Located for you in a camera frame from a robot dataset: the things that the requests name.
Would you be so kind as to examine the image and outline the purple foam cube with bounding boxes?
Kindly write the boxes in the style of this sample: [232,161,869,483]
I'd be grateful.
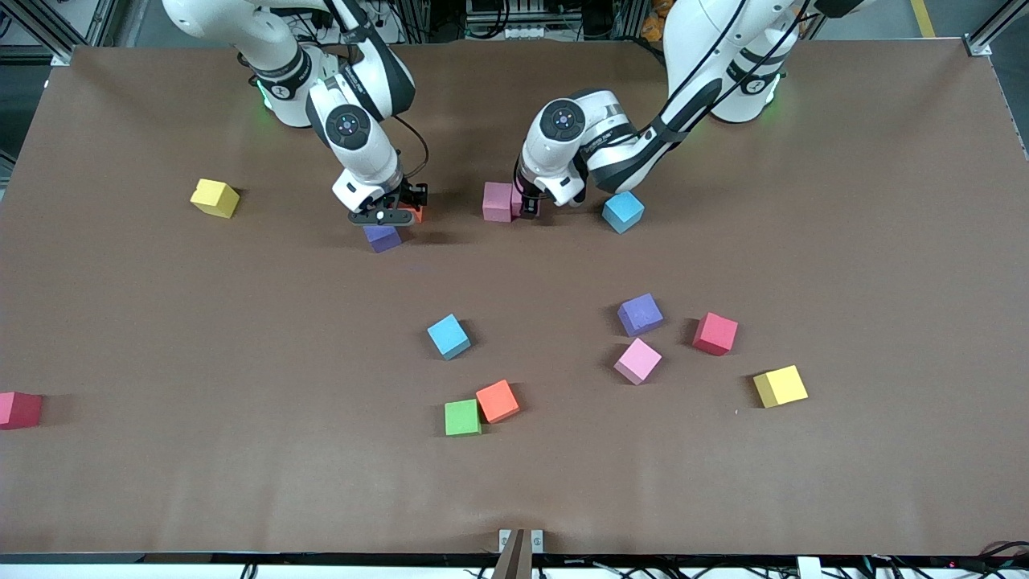
[363,225,404,255]
[617,293,666,338]

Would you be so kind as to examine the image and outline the red foam cube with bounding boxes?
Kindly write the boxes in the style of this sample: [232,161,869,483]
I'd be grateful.
[692,312,740,356]
[0,391,44,431]

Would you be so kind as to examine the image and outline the blue foam cube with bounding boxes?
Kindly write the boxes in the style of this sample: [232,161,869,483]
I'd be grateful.
[602,190,646,235]
[426,313,473,361]

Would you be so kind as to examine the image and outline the white power strip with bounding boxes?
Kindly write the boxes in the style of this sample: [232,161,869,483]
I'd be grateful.
[494,23,568,41]

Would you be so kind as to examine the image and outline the yellow foam cube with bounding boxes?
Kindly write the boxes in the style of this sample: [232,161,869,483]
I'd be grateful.
[752,364,810,409]
[190,179,241,220]

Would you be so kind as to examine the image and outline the bag of orange items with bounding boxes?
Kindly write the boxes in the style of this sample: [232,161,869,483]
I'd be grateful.
[641,0,672,43]

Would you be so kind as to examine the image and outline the brown paper table cover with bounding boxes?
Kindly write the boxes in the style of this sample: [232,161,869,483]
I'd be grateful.
[0,39,1029,557]

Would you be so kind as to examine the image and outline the green foam cube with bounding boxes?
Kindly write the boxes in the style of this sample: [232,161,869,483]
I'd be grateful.
[444,399,483,437]

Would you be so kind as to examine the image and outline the brown wooden strip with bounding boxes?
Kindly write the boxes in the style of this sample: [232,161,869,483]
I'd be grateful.
[491,528,535,579]

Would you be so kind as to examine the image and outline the small metal table bracket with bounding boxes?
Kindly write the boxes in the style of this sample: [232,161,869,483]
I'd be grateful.
[498,528,545,554]

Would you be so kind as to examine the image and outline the aluminium frame rail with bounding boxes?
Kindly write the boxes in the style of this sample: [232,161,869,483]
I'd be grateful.
[969,0,1029,49]
[0,0,121,59]

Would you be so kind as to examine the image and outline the tangled black cables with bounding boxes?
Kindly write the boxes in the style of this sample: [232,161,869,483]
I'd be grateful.
[474,543,1029,579]

